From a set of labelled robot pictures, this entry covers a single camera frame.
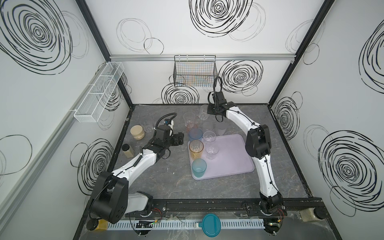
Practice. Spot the tall yellow plastic glass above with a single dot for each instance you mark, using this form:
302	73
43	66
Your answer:
196	148

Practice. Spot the white mesh wall shelf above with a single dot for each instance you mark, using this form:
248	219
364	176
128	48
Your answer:
97	97

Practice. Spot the teal dimpled plastic glass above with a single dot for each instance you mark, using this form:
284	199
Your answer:
199	167

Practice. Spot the aluminium wall rail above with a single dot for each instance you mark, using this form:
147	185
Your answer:
203	57

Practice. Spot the lilac plastic tray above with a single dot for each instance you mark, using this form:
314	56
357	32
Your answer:
232	158

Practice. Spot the yellow jar with black lid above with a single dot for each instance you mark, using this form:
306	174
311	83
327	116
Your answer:
97	225

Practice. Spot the oat jar with beige lid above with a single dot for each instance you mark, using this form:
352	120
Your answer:
137	132

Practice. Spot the black wire wall basket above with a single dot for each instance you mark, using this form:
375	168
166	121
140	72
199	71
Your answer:
195	73

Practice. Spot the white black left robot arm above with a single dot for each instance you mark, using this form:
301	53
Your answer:
111	200

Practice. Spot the teal round lid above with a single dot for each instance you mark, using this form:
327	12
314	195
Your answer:
210	225

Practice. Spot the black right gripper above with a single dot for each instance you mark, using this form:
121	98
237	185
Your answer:
214	109

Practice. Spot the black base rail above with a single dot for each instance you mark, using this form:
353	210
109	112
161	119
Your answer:
207	205

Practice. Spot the tall blue textured glass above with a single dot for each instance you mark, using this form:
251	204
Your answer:
195	134

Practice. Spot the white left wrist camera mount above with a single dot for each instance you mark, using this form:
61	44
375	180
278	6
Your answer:
170	123

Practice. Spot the grain jar with black lid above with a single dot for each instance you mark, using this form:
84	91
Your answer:
313	214

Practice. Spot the small bottle with barcode label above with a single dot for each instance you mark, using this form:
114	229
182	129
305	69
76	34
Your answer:
128	151

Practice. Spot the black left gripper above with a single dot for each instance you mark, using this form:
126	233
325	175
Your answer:
176	139

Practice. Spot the small pink plastic glass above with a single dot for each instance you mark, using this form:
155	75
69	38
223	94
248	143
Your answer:
191	126

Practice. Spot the white slotted cable duct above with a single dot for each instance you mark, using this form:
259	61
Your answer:
226	224

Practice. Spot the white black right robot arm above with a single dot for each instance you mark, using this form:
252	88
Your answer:
258	146

